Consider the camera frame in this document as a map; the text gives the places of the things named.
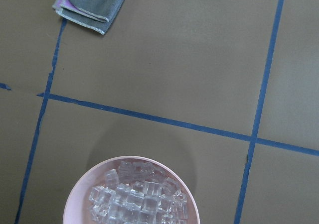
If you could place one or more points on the pink bowl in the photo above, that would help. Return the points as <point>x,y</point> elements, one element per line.
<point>76,207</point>

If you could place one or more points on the pile of clear ice cubes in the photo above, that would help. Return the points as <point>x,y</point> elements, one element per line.
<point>138,193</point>

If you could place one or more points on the grey folded cloth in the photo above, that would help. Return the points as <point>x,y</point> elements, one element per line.
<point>97,15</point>

